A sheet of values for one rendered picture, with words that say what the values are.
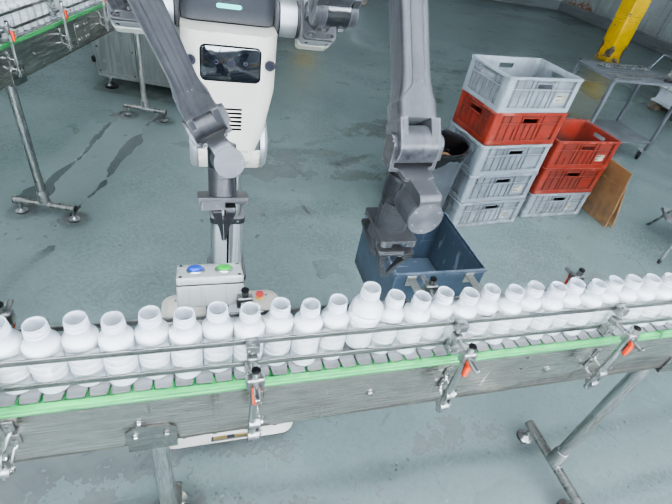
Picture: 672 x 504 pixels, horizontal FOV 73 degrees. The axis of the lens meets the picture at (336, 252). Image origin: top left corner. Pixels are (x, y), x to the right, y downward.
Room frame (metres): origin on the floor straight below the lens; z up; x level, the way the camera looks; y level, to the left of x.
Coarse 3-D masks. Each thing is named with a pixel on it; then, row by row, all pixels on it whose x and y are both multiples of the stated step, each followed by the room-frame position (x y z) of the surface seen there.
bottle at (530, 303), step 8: (528, 288) 0.82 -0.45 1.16; (536, 288) 0.84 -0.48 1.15; (544, 288) 0.82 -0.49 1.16; (528, 296) 0.81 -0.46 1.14; (536, 296) 0.81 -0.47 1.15; (528, 304) 0.80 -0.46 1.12; (536, 304) 0.81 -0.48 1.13; (520, 312) 0.80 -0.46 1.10; (528, 312) 0.80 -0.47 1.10; (536, 312) 0.81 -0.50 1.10; (520, 320) 0.80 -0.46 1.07; (528, 320) 0.80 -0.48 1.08; (512, 328) 0.80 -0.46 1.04; (520, 328) 0.80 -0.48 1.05
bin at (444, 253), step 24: (360, 240) 1.30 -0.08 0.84; (432, 240) 1.41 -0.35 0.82; (456, 240) 1.31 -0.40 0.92; (360, 264) 1.26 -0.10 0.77; (384, 264) 1.10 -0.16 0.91; (408, 264) 1.35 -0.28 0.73; (432, 264) 1.38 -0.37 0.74; (456, 264) 1.26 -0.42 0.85; (480, 264) 1.16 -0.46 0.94; (384, 288) 1.06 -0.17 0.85; (408, 288) 1.04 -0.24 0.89; (456, 288) 1.11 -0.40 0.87; (480, 288) 1.06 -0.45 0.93
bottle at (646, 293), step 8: (648, 280) 0.95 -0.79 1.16; (656, 280) 0.96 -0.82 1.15; (640, 288) 0.95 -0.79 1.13; (648, 288) 0.94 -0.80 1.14; (656, 288) 0.94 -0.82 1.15; (640, 296) 0.93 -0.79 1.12; (648, 296) 0.93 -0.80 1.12; (632, 312) 0.93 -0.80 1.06; (640, 312) 0.93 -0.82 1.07; (624, 320) 0.93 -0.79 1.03; (632, 320) 0.93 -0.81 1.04
